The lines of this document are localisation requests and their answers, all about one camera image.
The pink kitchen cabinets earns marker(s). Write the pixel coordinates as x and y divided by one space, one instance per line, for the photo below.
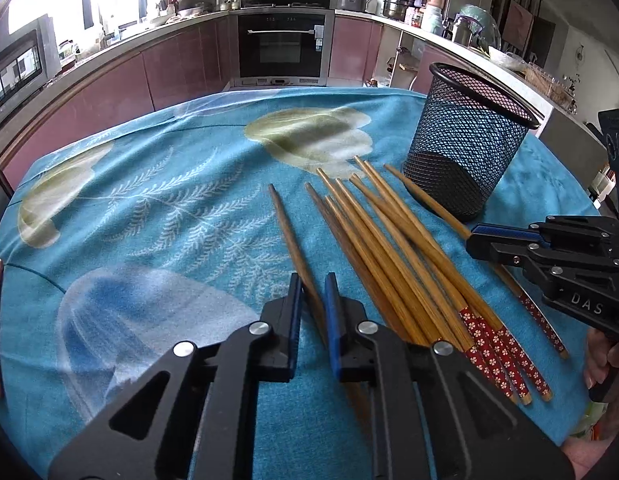
172 64

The wooden chopstick red end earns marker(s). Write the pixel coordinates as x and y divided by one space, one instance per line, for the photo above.
505 276
458 320
414 260
424 322
443 268
381 302
511 367

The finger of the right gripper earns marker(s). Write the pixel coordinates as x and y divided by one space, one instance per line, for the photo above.
511 254
485 234

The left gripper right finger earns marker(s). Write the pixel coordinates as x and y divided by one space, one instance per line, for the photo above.
433 414

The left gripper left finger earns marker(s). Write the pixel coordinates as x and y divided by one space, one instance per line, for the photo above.
192 413

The pink thermos jug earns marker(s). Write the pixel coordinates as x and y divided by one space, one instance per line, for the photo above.
434 15

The white microwave oven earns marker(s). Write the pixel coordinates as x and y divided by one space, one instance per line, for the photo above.
29 58

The blue floral tablecloth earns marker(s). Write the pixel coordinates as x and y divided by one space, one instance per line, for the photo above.
162 229

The black mesh utensil cup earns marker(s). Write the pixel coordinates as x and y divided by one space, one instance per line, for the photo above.
468 133

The right hand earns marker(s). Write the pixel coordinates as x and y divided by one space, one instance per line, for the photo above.
601 355

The steel cooking pot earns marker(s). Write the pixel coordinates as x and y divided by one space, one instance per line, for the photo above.
396 9

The built-in black oven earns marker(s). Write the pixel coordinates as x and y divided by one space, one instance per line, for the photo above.
281 46

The dark wooden chopstick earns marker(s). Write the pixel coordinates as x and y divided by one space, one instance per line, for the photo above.
356 396

